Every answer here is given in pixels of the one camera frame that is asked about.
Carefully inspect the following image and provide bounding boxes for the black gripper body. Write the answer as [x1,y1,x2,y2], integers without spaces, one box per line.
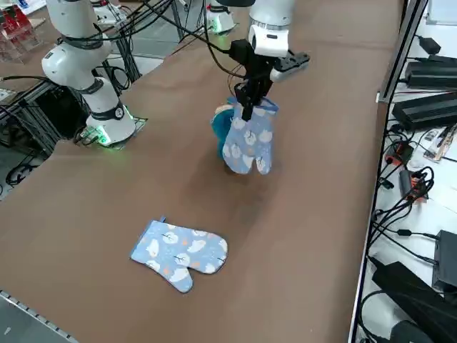
[230,39,276,86]

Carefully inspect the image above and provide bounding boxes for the blue cloud-print oven mitt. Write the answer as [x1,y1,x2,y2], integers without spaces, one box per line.
[221,96,280,176]
[129,215,229,294]

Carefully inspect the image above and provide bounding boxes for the small blue plush doll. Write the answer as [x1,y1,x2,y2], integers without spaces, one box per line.
[209,102,237,169]

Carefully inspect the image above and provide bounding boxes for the black and orange USB hub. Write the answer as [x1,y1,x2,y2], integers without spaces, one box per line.
[384,140,415,166]

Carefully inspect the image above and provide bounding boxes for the long black power adapter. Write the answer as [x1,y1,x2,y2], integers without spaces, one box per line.
[391,91,457,132]

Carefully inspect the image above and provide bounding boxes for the grey adapter with orange plugs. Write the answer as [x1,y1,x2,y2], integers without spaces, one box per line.
[398,168,435,203]

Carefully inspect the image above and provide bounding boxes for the black power adapter brick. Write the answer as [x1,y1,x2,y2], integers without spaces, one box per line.
[405,60,457,89]

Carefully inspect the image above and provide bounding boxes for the small black charger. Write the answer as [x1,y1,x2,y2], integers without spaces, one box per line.
[417,34,442,55]

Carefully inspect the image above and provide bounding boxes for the printed paper sheets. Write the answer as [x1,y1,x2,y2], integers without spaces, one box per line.
[423,124,457,164]

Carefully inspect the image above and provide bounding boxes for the clear shelf with red packets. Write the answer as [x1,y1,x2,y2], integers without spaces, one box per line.
[0,6,44,64]

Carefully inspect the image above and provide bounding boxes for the black box-shaped device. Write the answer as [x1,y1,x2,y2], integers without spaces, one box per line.
[431,229,457,291]

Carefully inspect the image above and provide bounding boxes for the large black power supply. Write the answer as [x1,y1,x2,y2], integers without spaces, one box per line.
[371,260,457,343]

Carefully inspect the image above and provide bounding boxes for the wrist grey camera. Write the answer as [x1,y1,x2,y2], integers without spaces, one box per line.
[270,51,311,84]

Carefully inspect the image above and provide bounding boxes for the aluminium profile post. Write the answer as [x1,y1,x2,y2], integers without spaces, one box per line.
[378,0,429,105]

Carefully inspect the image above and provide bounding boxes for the black cable with inline box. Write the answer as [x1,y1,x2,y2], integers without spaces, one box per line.
[367,210,443,258]

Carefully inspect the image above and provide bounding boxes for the dark aluminium frame rack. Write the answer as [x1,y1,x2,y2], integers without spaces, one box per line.
[0,80,90,160]

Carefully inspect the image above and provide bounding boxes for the metal table edge rail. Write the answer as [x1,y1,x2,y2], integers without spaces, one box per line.
[0,289,78,343]

